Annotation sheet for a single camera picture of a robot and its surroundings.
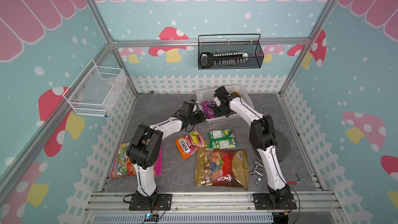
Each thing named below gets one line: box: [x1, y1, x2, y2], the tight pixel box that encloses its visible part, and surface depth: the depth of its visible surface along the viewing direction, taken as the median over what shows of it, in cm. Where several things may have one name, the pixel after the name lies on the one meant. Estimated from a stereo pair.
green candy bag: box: [208, 128, 237, 150], surface depth 96 cm
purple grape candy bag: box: [201, 100, 217, 119], surface depth 105 cm
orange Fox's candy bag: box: [175, 129, 208, 160], surface depth 94 cm
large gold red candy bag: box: [194, 146, 250, 191], surface depth 83 cm
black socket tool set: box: [200, 52, 249, 69], surface depth 91 cm
